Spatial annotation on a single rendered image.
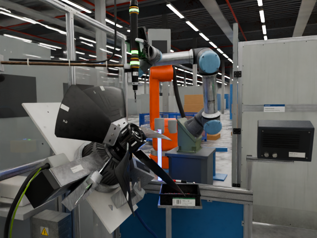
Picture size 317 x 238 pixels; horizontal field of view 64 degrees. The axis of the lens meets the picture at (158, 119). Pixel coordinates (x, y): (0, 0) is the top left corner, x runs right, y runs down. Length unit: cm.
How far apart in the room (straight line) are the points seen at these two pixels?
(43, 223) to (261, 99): 235
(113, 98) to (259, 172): 210
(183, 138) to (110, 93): 70
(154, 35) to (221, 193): 405
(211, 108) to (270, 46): 151
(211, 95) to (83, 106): 83
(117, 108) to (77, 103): 29
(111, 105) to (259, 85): 197
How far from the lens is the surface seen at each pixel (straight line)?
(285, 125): 146
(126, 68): 123
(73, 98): 103
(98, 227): 127
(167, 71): 517
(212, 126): 164
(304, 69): 298
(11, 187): 146
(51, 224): 130
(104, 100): 130
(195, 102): 921
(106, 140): 111
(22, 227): 178
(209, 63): 149
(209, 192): 158
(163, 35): 520
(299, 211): 318
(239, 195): 157
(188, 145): 181
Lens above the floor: 136
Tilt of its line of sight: 4 degrees down
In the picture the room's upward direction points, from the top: 1 degrees counter-clockwise
